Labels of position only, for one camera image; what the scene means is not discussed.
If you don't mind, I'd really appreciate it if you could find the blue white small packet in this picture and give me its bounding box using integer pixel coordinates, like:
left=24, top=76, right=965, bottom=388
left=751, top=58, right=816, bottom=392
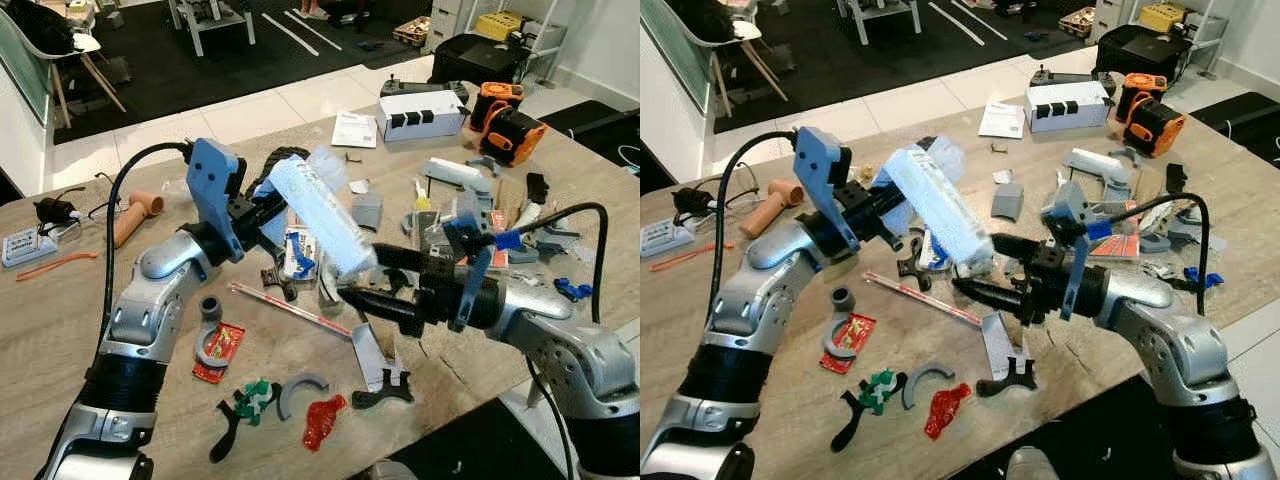
left=282, top=227, right=320, bottom=282
left=914, top=228, right=952, bottom=274

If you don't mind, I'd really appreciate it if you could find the black plastic bracket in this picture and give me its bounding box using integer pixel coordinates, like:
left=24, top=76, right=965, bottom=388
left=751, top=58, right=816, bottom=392
left=976, top=357, right=1040, bottom=400
left=351, top=367, right=415, bottom=410

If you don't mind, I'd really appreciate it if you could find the white plastic packet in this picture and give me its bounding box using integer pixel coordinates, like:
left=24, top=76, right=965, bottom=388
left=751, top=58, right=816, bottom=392
left=268, top=146, right=378, bottom=278
left=884, top=138, right=997, bottom=277

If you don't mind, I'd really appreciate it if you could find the black chair with wooden legs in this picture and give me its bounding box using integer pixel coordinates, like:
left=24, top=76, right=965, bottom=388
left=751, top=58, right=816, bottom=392
left=4, top=0, right=128, bottom=128
left=664, top=0, right=792, bottom=103

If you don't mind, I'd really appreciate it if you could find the black carry bag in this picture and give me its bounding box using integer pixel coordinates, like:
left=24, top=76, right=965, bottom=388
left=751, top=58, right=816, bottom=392
left=431, top=32, right=532, bottom=87
left=1094, top=22, right=1194, bottom=77

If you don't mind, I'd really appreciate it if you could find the small white flat device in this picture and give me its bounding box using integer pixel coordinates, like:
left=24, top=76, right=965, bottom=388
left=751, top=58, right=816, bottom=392
left=1, top=229, right=60, bottom=268
left=640, top=221, right=697, bottom=259

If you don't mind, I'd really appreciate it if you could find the orange plastic strip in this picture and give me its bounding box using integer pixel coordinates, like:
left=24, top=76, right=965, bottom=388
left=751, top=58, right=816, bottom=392
left=14, top=251, right=100, bottom=282
left=649, top=241, right=737, bottom=274

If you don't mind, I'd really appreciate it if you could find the white grey glue gun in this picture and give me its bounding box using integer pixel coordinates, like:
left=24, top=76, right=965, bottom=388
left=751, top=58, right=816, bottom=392
left=1061, top=147, right=1137, bottom=202
left=419, top=157, right=494, bottom=212

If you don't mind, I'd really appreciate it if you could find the red crumpled wrapper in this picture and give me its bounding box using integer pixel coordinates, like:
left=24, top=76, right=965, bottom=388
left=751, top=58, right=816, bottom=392
left=299, top=394, right=349, bottom=452
left=923, top=382, right=973, bottom=442

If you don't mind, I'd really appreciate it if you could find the grey remote controller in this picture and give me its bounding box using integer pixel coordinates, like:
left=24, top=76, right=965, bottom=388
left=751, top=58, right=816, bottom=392
left=379, top=77, right=470, bottom=102
left=1029, top=66, right=1117, bottom=91

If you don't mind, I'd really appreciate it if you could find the white metal stool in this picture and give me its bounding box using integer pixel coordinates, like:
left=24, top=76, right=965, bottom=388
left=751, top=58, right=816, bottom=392
left=167, top=0, right=257, bottom=57
left=837, top=0, right=922, bottom=47

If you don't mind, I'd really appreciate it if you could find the grey plastic arc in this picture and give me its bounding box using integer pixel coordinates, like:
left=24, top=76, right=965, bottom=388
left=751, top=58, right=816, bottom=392
left=277, top=372, right=332, bottom=422
left=901, top=362, right=957, bottom=412

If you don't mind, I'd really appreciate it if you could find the red snack packet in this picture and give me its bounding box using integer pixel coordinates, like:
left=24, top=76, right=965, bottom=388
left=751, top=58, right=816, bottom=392
left=819, top=312, right=879, bottom=376
left=191, top=321, right=247, bottom=385

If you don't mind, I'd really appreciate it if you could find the grey plastic block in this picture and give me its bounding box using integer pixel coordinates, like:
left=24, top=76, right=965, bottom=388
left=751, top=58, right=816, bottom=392
left=989, top=181, right=1027, bottom=222
left=349, top=192, right=385, bottom=232

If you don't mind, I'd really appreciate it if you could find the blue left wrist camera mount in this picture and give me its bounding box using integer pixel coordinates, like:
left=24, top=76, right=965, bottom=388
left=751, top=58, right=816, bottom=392
left=793, top=127, right=859, bottom=254
left=186, top=138, right=247, bottom=264

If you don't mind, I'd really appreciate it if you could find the white paper leaflet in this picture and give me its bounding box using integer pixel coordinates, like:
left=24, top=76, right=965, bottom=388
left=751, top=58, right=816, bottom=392
left=977, top=101, right=1027, bottom=140
left=331, top=111, right=380, bottom=150

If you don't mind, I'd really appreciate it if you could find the grey ring clamp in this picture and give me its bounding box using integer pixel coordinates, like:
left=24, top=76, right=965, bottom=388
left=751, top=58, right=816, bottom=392
left=194, top=296, right=230, bottom=367
left=821, top=286, right=860, bottom=359

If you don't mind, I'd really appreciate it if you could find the red white thin rod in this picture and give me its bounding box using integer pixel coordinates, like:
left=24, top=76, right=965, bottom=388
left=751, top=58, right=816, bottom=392
left=864, top=269, right=984, bottom=327
left=229, top=281, right=354, bottom=337

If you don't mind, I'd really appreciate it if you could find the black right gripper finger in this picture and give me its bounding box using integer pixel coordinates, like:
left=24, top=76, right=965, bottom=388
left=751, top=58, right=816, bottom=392
left=372, top=244, right=427, bottom=273
left=338, top=285, right=413, bottom=338
left=990, top=232, right=1041, bottom=264
left=950, top=274, right=1029, bottom=319

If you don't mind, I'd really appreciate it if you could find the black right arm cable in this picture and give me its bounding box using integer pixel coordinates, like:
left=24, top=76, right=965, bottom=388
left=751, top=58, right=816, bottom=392
left=516, top=202, right=610, bottom=323
left=1108, top=192, right=1212, bottom=323

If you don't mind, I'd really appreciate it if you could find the yellow crate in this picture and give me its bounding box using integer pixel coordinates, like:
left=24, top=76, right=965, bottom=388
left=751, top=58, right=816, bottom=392
left=472, top=9, right=525, bottom=42
left=1139, top=1, right=1189, bottom=34

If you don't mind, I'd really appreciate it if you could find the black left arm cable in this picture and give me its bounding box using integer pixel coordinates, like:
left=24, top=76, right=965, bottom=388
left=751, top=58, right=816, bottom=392
left=104, top=141, right=193, bottom=346
left=707, top=130, right=801, bottom=326

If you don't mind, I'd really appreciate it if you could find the black plug with cable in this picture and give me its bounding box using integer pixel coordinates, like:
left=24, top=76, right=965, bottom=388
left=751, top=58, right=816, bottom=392
left=32, top=187, right=89, bottom=228
left=671, top=183, right=729, bottom=222

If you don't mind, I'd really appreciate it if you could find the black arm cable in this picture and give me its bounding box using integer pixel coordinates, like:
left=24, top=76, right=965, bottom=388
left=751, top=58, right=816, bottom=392
left=1108, top=192, right=1212, bottom=323
left=707, top=130, right=801, bottom=326
left=516, top=202, right=610, bottom=323
left=104, top=141, right=193, bottom=346

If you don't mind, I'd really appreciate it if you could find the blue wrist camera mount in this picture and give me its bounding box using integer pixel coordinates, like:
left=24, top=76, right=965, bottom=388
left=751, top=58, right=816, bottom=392
left=793, top=127, right=859, bottom=254
left=186, top=138, right=247, bottom=264
left=1041, top=180, right=1114, bottom=322
left=442, top=214, right=522, bottom=333

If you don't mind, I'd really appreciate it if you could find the black green plastic part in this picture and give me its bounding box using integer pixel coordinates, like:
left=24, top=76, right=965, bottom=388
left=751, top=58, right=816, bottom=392
left=829, top=367, right=909, bottom=454
left=209, top=377, right=282, bottom=464

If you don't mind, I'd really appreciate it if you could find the orange black round tool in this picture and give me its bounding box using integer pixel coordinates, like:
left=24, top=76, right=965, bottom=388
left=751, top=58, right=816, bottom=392
left=1129, top=97, right=1189, bottom=159
left=489, top=107, right=550, bottom=167

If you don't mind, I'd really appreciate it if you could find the white box with black parts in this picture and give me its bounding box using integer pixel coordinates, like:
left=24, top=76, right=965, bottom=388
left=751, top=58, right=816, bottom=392
left=1025, top=80, right=1114, bottom=134
left=377, top=90, right=469, bottom=144

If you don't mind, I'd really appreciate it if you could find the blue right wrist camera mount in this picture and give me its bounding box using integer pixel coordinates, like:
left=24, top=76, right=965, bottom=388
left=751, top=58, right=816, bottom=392
left=1041, top=180, right=1114, bottom=322
left=442, top=214, right=522, bottom=333

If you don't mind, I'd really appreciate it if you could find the black cross shaped part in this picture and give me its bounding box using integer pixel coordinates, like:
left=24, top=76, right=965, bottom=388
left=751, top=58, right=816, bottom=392
left=896, top=254, right=937, bottom=294
left=259, top=261, right=300, bottom=302

